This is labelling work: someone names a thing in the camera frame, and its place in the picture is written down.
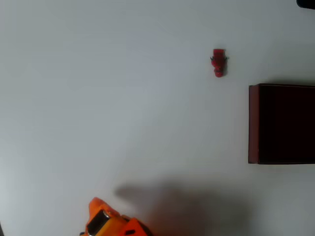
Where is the small red toy figure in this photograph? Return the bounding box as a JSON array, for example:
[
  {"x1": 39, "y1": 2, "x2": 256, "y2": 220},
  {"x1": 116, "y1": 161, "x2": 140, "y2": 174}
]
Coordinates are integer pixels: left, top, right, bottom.
[{"x1": 210, "y1": 48, "x2": 230, "y2": 79}]

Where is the dark red open box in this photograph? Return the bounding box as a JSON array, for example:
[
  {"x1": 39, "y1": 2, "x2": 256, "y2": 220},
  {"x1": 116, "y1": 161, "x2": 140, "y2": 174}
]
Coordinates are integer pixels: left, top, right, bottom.
[{"x1": 248, "y1": 83, "x2": 315, "y2": 165}]

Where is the black object at corner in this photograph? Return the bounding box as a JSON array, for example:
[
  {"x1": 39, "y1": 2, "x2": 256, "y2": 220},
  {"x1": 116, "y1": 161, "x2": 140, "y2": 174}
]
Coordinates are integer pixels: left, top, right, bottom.
[{"x1": 296, "y1": 0, "x2": 315, "y2": 10}]

